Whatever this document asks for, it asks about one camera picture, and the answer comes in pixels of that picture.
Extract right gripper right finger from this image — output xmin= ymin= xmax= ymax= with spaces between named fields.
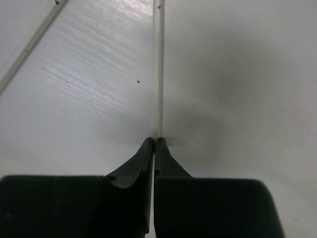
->
xmin=154 ymin=138 xmax=284 ymax=238

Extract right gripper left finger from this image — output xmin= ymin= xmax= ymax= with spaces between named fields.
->
xmin=0 ymin=138 xmax=153 ymax=238

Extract white chopstick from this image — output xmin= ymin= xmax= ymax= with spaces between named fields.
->
xmin=152 ymin=0 xmax=164 ymax=139
xmin=0 ymin=0 xmax=67 ymax=91

